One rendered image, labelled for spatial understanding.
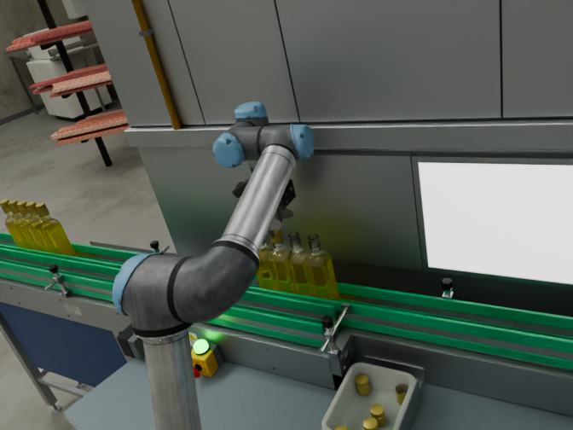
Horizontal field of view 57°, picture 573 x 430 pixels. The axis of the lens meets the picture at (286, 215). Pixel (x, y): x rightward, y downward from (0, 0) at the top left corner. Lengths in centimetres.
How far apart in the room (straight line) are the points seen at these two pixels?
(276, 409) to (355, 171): 67
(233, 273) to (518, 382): 77
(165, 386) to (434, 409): 70
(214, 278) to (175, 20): 84
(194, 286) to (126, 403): 86
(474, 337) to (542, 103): 55
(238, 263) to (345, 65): 60
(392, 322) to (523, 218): 41
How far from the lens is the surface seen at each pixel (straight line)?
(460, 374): 142
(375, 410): 136
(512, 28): 118
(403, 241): 143
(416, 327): 138
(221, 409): 155
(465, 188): 130
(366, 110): 131
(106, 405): 173
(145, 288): 94
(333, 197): 143
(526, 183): 127
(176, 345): 100
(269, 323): 146
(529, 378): 137
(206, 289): 89
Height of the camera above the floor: 186
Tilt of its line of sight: 28 degrees down
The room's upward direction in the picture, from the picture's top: 14 degrees counter-clockwise
